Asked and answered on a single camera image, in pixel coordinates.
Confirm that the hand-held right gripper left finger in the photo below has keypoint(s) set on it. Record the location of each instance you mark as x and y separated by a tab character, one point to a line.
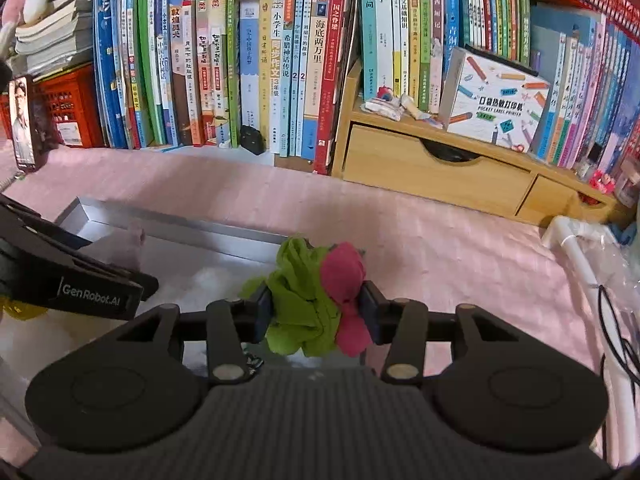
263	312

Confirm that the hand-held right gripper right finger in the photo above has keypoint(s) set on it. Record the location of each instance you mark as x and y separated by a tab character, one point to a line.
370	315

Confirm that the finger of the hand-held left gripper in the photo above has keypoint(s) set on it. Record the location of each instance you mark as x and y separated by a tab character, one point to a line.
30	217
100	270

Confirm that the green cloth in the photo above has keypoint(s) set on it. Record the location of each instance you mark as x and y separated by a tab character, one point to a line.
300	305

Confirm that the red cloth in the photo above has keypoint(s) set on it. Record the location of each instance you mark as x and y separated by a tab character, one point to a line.
342	272

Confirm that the silver metal box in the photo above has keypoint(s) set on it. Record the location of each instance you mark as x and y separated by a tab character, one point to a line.
175	225

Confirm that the yellow cloth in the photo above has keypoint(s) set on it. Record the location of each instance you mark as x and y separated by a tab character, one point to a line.
20	310

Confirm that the pink table cover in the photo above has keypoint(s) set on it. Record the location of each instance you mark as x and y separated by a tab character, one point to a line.
425	250

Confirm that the red plastic crate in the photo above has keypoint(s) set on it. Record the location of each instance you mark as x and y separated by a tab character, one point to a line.
75	105
4	115

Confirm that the wooden drawer organizer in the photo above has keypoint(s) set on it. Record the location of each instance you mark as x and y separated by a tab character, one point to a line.
440	175

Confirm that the small black pouch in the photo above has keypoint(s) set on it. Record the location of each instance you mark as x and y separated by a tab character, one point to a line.
252	140

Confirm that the stack of flat paperback books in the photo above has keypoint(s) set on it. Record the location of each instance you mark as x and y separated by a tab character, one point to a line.
55	35

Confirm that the white plastic pipe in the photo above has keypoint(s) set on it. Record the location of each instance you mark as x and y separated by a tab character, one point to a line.
575	240

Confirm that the row of tall children's books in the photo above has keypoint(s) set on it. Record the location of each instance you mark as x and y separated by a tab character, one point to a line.
225	70

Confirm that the white printer box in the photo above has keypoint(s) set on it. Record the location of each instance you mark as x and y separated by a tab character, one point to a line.
495	100

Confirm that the clear plastic bag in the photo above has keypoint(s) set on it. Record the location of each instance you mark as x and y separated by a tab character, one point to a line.
622	270

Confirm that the small pink toy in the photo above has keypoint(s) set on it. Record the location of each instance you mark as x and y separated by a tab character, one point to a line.
601	182

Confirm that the small jar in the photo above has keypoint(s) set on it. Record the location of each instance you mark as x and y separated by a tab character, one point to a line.
629	185

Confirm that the row of purple-spined books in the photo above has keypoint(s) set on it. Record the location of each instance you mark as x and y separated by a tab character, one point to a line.
585	105

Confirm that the row of green-spined books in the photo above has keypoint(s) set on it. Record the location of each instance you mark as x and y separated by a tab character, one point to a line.
440	20

